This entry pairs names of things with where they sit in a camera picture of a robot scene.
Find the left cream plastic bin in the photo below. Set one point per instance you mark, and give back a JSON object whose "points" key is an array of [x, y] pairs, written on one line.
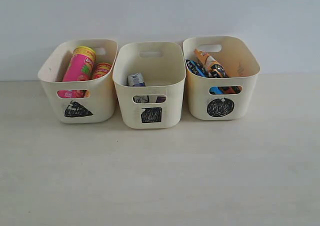
{"points": [[101, 103]]}

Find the pink chips can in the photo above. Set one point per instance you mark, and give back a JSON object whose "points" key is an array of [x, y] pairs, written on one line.
{"points": [[79, 69]]}

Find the right cream plastic bin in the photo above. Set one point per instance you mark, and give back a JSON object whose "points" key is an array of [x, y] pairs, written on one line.
{"points": [[214, 99]]}

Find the yellow chips can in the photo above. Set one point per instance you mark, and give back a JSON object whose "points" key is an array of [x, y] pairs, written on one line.
{"points": [[100, 69]]}

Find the blue noodle snack bag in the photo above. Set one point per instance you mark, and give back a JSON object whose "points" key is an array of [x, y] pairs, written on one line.
{"points": [[198, 70]]}

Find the orange noodle snack bag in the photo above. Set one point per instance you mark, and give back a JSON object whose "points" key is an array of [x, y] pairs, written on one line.
{"points": [[213, 69]]}

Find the blue drink carton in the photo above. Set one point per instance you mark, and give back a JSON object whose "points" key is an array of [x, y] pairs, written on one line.
{"points": [[137, 80]]}

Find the middle cream plastic bin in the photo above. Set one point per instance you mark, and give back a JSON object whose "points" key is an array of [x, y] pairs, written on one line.
{"points": [[163, 68]]}

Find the cream plastic bin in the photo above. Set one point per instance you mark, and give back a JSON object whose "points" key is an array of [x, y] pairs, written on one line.
{"points": [[214, 99], [101, 103], [163, 68]]}

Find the purple drink carton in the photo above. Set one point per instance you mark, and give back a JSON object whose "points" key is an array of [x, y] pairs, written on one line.
{"points": [[160, 99]]}

